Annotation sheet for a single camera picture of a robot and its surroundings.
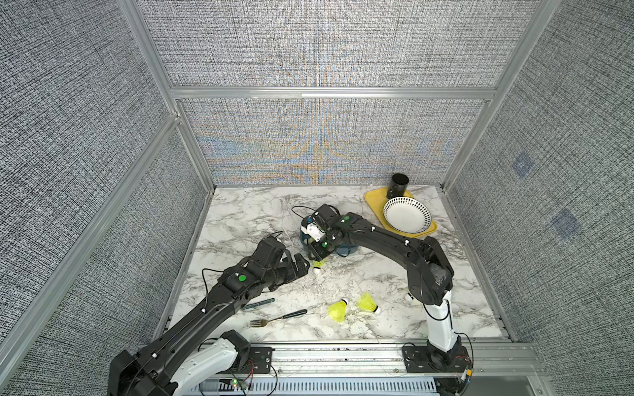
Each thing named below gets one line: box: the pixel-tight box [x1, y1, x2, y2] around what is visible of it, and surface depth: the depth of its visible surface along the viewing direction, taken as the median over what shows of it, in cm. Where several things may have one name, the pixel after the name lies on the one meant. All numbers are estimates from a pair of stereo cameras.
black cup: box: [386, 172, 410, 200], surface depth 113 cm
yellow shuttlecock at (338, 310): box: [326, 297, 349, 324], surface depth 83 cm
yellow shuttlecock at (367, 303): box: [356, 292, 381, 315], surface depth 83 cm
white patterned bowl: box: [383, 196, 432, 234], surface depth 111 cm
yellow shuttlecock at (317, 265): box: [312, 259, 327, 274], surface depth 94 cm
